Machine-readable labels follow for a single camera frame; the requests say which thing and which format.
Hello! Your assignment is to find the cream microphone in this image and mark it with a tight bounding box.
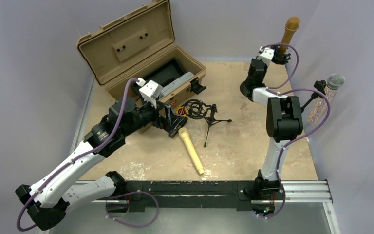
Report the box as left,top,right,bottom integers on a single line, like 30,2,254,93
178,127,205,175

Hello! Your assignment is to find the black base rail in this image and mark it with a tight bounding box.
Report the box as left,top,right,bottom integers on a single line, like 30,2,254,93
111,180,284,215

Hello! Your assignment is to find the yellow tape measure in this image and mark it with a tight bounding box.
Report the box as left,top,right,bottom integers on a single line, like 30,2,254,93
176,106,187,117

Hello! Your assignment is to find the black tripod microphone stand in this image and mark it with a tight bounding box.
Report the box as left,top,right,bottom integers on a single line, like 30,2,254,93
181,99,232,147

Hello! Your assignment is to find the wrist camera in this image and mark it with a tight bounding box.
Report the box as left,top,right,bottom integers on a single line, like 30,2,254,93
256,47,275,66
137,78,163,108

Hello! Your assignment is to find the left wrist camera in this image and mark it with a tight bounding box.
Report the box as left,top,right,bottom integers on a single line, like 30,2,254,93
137,78,163,108

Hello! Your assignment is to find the black stand for silver microphone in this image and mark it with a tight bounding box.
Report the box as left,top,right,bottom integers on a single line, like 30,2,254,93
301,80,326,113

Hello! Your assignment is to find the silver glitter microphone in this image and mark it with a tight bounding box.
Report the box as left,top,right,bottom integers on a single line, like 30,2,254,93
307,73,345,125

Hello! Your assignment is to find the black round base stand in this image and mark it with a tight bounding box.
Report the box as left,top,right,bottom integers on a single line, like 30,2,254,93
270,45,291,65

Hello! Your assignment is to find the black toolbox tray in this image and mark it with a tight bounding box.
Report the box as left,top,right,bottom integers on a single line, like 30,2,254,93
143,58,186,87

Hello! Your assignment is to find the tan plastic toolbox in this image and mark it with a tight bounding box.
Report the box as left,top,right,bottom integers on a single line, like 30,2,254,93
76,0,206,108

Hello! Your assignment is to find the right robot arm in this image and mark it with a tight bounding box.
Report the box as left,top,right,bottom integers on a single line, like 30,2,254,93
240,43,303,199

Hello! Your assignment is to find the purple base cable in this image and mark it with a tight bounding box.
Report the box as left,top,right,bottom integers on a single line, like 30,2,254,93
105,191,160,229

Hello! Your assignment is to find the grey plastic case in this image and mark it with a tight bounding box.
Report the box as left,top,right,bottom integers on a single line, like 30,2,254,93
159,72,194,98

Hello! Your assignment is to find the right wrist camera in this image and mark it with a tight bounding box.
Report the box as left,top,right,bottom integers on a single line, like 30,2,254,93
256,47,275,66

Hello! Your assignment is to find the brown microphone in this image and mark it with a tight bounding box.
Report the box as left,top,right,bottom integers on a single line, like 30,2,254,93
281,16,300,44

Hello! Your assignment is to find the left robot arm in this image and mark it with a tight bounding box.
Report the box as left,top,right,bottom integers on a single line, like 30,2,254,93
16,97,187,230

